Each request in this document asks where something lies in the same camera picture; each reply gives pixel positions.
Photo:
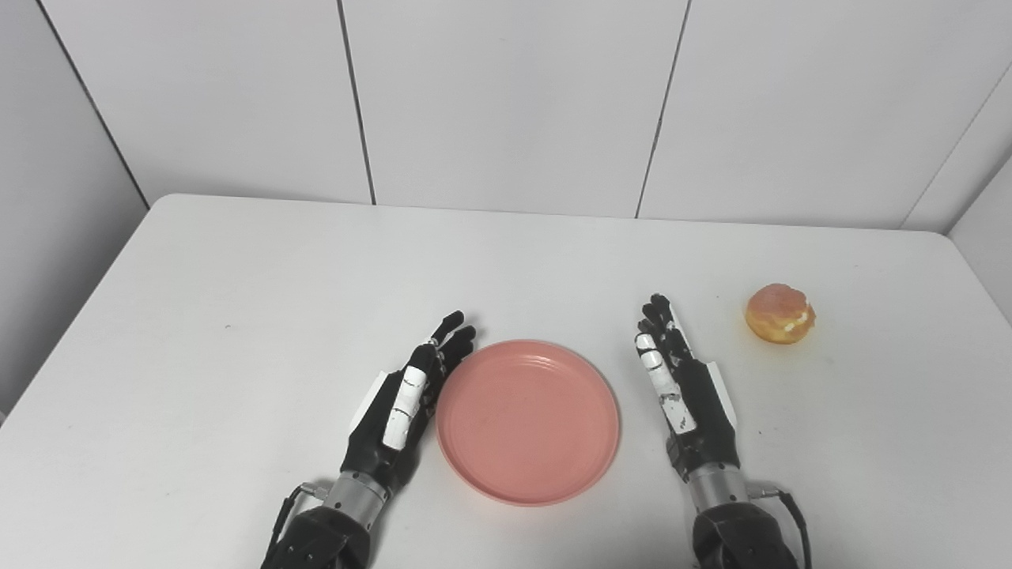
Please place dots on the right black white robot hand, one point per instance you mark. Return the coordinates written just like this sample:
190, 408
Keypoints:
684, 395

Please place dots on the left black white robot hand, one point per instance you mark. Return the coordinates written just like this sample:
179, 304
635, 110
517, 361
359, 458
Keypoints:
403, 403

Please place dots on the pink plate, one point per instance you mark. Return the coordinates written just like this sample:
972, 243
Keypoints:
527, 422

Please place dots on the cream puff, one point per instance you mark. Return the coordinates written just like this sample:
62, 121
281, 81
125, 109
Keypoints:
779, 314

